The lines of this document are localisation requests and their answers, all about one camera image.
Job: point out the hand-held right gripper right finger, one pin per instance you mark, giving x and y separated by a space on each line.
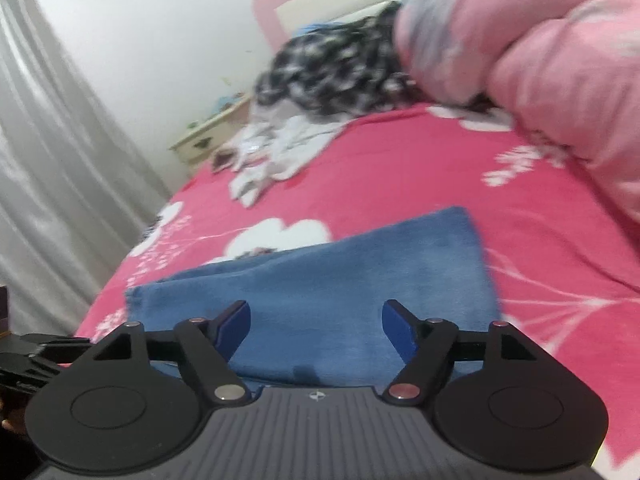
397 325

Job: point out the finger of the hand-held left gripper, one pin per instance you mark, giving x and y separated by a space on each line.
55 346
25 372

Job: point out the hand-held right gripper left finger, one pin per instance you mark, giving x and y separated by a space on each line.
235 322

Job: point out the blue denim jeans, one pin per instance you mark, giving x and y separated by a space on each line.
325 290

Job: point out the pink floral blanket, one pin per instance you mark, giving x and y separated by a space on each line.
400 170

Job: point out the grey satin curtain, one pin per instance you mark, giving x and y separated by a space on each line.
55 160

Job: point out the cream nightstand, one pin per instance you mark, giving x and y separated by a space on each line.
210 135

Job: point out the black and white plaid shirt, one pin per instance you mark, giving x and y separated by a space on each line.
340 70

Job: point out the light blue cloth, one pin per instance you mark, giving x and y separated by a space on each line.
317 28

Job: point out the light pink quilt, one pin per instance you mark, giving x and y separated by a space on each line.
550 50

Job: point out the pink and cream headboard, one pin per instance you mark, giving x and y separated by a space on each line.
300 0

